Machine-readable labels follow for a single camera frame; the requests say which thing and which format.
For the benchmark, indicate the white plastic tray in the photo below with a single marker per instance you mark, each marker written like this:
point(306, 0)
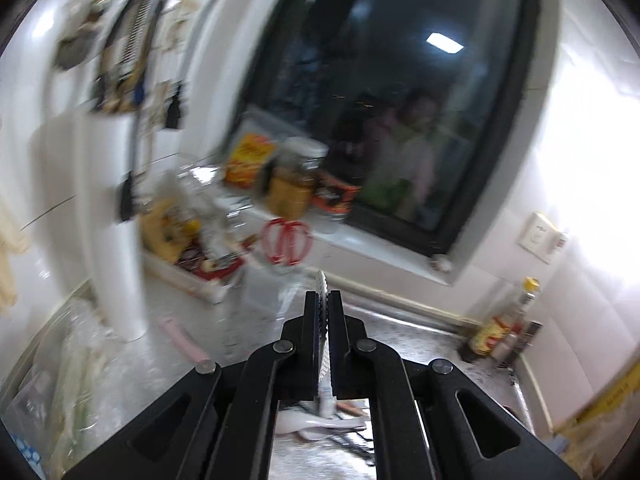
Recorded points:
point(190, 285)

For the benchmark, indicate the blue dotted packet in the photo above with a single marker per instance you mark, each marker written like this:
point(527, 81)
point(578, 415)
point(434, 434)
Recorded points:
point(30, 455)

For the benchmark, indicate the vinegar bottle yellow cap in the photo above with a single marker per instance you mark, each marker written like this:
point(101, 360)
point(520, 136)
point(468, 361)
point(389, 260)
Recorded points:
point(492, 335)

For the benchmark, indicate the plastic bag yellow contents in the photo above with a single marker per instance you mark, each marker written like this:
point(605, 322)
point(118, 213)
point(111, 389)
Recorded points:
point(595, 450)

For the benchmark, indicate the clear plastic container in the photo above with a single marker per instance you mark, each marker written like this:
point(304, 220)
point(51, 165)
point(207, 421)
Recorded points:
point(260, 290)

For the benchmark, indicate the white plastic spoon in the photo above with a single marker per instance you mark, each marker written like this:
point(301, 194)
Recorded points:
point(310, 427)

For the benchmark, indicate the white pipe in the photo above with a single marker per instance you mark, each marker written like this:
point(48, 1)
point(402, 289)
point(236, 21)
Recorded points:
point(110, 260)

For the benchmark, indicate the cream wall socket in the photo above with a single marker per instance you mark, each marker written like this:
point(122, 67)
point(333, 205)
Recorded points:
point(537, 237)

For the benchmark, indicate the dotted plastic rice paddle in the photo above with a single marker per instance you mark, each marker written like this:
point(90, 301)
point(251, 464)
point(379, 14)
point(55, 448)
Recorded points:
point(322, 285)

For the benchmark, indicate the glass jar yellow contents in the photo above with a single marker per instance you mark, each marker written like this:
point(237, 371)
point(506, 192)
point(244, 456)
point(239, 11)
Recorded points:
point(290, 190)

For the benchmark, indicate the crumpled white tissue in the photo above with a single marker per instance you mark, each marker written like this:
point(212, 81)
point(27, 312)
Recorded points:
point(442, 263)

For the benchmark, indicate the cream hanging cloth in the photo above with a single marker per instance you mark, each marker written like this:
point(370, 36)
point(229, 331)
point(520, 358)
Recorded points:
point(10, 260)

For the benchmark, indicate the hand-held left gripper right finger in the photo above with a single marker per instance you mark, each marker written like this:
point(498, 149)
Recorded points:
point(340, 350)

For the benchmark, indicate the clear plastic bag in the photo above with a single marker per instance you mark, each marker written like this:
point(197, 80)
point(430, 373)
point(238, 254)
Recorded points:
point(65, 385)

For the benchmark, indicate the black orange labelled jar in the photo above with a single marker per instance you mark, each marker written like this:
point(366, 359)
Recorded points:
point(330, 195)

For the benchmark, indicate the white plug red switch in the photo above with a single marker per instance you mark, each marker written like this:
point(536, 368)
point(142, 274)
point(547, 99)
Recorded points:
point(562, 244)

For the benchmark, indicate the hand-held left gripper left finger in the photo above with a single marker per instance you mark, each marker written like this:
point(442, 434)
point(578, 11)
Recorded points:
point(305, 340)

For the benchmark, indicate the black power plug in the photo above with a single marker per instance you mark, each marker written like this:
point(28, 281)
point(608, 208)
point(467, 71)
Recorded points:
point(175, 107)
point(128, 197)

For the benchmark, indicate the orange yellow seasoning packet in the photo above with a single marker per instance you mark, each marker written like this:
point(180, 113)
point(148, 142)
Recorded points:
point(245, 160)

